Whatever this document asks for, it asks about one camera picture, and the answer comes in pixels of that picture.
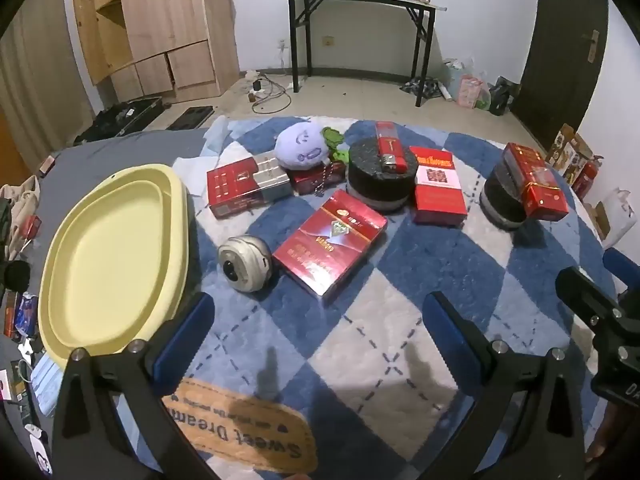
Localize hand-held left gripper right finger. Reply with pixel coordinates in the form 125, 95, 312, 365
422, 290, 588, 480

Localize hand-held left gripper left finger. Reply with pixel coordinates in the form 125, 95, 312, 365
50, 291, 217, 480

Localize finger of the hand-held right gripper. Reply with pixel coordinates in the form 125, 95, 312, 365
602, 247, 640, 297
556, 266, 627, 333

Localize yellow plastic tray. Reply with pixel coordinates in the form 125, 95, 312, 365
37, 164, 191, 368

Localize shiny red box gold band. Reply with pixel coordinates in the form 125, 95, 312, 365
502, 142, 571, 221

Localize black foam disc white band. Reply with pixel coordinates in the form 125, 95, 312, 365
480, 160, 531, 231
346, 137, 418, 212

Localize red and silver box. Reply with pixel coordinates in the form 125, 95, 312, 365
206, 154, 292, 219

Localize red and white box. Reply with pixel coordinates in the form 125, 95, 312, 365
409, 146, 468, 226

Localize large red box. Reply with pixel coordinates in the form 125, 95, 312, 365
272, 190, 388, 301

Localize slim red box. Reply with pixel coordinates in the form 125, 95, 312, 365
375, 121, 407, 173

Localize person's right hand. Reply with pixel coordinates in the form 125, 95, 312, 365
584, 402, 618, 463

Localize white paper bag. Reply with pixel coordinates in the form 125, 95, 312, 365
595, 187, 636, 251

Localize round silver tin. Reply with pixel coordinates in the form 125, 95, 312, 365
217, 235, 275, 293

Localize red canister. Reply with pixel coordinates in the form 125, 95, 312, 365
572, 160, 598, 198

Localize blue white plaid blanket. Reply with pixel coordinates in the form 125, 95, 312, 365
100, 115, 621, 480

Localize printed cardboard box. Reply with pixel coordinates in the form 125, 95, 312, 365
545, 124, 593, 181

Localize dark blue red packets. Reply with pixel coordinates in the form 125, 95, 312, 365
2, 290, 38, 338

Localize black round object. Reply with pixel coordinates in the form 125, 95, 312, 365
2, 260, 32, 291

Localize grey bed sheet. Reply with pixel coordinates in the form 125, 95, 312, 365
0, 127, 211, 461

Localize small dark red box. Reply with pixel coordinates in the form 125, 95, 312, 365
290, 162, 346, 196

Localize light blue cloth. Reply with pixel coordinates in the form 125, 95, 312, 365
202, 116, 236, 153

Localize beige cloth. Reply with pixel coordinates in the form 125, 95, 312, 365
0, 175, 41, 256

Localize black bag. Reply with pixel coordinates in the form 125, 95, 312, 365
487, 76, 521, 116

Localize black floor mat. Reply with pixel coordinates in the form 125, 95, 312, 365
166, 105, 215, 132

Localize purple plush toy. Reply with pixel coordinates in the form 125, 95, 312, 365
274, 121, 331, 167

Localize black case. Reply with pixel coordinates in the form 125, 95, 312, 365
75, 96, 166, 143

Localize green plush toy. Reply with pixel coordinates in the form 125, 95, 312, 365
322, 126, 347, 163

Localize pink bag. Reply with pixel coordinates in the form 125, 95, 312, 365
457, 75, 491, 109

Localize dark door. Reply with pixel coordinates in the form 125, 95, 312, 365
510, 0, 611, 136

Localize white plastic bag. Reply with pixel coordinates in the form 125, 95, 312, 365
442, 57, 476, 101

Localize dark cloth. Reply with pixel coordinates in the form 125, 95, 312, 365
400, 76, 441, 98

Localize beige curtain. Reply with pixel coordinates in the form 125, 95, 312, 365
0, 0, 96, 156

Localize wooden wardrobe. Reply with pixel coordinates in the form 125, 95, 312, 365
71, 0, 241, 103

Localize metal bead chain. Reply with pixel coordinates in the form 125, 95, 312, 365
314, 162, 335, 197

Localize power strip with cables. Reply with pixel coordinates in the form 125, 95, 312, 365
247, 72, 293, 115

